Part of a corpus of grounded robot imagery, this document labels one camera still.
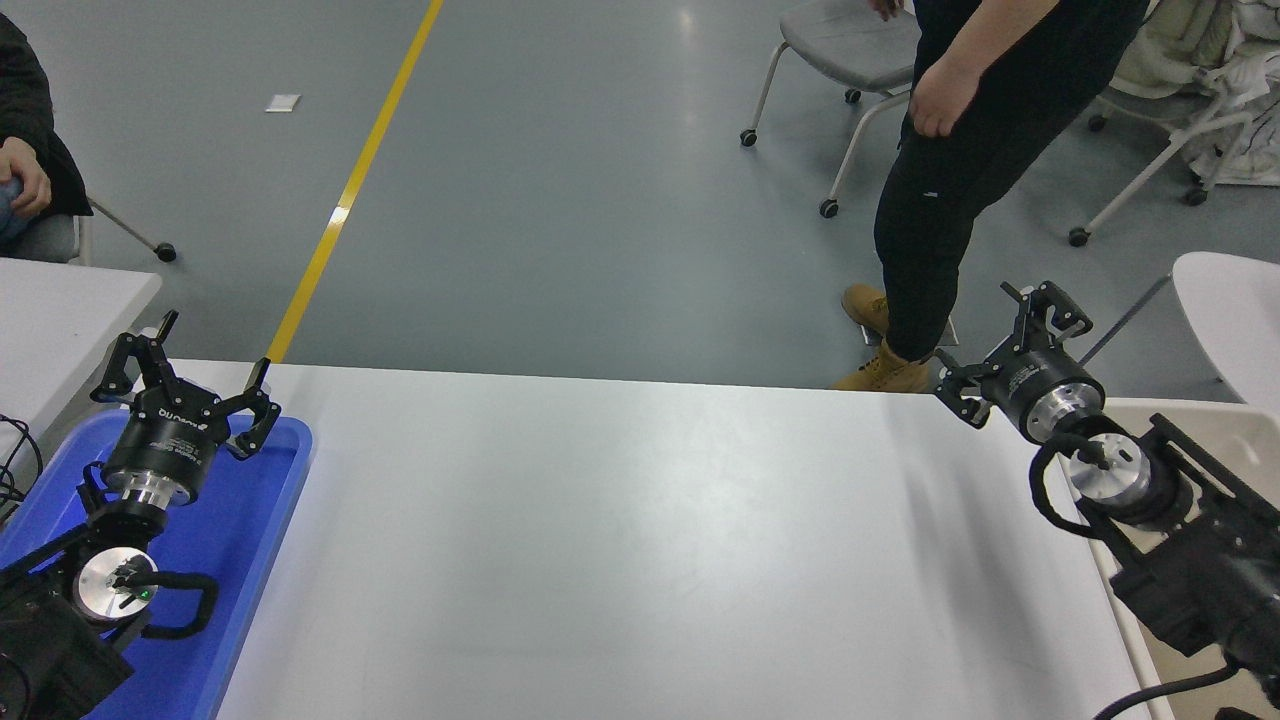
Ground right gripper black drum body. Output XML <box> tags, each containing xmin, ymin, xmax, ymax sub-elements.
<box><xmin>985</xmin><ymin>346</ymin><xmax>1106</xmax><ymax>443</ymax></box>

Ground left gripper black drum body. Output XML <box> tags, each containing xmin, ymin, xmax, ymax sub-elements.
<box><xmin>103</xmin><ymin>388</ymin><xmax>235</xmax><ymax>489</ymax></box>

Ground seated person's hand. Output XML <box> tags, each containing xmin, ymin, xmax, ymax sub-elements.
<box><xmin>0</xmin><ymin>135</ymin><xmax>51</xmax><ymax>221</ymax></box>

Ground standing person's left hand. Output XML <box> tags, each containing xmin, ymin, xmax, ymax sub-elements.
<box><xmin>909</xmin><ymin>60</ymin><xmax>979</xmax><ymax>139</ymax></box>

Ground white side table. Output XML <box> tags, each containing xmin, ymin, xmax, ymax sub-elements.
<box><xmin>0</xmin><ymin>257</ymin><xmax>165</xmax><ymax>466</ymax></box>

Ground grey wheeled chair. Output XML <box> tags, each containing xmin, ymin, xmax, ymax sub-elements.
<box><xmin>15</xmin><ymin>195</ymin><xmax>177</xmax><ymax>265</ymax></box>

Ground standing person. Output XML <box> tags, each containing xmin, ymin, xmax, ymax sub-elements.
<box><xmin>832</xmin><ymin>0</ymin><xmax>1151</xmax><ymax>393</ymax></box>

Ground blue plastic tray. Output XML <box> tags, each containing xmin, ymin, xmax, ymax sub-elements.
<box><xmin>0</xmin><ymin>408</ymin><xmax>317</xmax><ymax>720</ymax></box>

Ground white rounded table with leg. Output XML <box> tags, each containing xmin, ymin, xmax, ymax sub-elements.
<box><xmin>1080</xmin><ymin>252</ymin><xmax>1280</xmax><ymax>413</ymax></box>

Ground large pale plastic bin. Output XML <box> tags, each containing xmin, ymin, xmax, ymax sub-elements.
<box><xmin>1085</xmin><ymin>398</ymin><xmax>1280</xmax><ymax>720</ymax></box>

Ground yellow floor tape line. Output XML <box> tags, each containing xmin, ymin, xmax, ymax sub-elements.
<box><xmin>265</xmin><ymin>0</ymin><xmax>448</xmax><ymax>363</ymax></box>

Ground white-framed chair holding jacket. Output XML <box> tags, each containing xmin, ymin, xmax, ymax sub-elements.
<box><xmin>1068</xmin><ymin>0</ymin><xmax>1280</xmax><ymax>248</ymax></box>

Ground seated person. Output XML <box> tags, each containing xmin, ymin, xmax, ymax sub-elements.
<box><xmin>0</xmin><ymin>10</ymin><xmax>93</xmax><ymax>246</ymax></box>

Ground white patterned cloth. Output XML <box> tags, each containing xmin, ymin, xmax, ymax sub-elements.
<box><xmin>1185</xmin><ymin>50</ymin><xmax>1280</xmax><ymax>186</ymax></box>

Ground cream jacket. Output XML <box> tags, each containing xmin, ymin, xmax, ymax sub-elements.
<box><xmin>1110</xmin><ymin>0</ymin><xmax>1280</xmax><ymax>101</ymax></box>

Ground empty grey white-framed chair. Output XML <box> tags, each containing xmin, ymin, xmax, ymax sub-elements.
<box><xmin>740</xmin><ymin>0</ymin><xmax>926</xmax><ymax>219</ymax></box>

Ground black cable loop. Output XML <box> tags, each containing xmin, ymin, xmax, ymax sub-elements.
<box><xmin>0</xmin><ymin>413</ymin><xmax>47</xmax><ymax>526</ymax></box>

